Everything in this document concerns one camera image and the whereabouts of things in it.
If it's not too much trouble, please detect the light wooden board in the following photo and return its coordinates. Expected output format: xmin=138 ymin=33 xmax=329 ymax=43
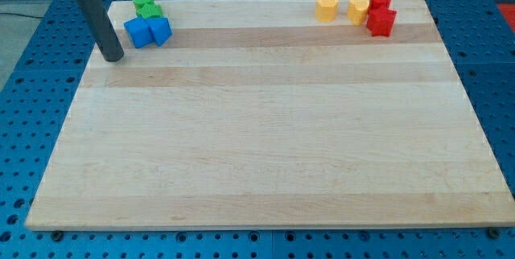
xmin=25 ymin=0 xmax=514 ymax=231

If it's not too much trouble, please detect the yellow hexagon block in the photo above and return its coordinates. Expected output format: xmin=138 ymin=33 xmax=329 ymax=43
xmin=315 ymin=0 xmax=339 ymax=23

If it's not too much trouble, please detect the blue triangular block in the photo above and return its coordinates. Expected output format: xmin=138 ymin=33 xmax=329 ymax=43
xmin=146 ymin=17 xmax=173 ymax=46

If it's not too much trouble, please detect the yellow heart block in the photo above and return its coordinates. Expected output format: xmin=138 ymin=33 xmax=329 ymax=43
xmin=347 ymin=0 xmax=369 ymax=26

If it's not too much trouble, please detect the blue cube block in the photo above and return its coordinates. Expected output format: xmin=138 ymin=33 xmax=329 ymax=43
xmin=124 ymin=17 xmax=154 ymax=48

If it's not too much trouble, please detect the green star block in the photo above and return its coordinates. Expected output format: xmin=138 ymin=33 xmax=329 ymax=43
xmin=136 ymin=4 xmax=163 ymax=19

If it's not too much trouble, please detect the red star block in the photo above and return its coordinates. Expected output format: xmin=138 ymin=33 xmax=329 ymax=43
xmin=366 ymin=6 xmax=397 ymax=37

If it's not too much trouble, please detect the grey cylindrical robot stylus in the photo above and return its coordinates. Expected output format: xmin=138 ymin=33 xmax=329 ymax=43
xmin=76 ymin=0 xmax=124 ymax=62

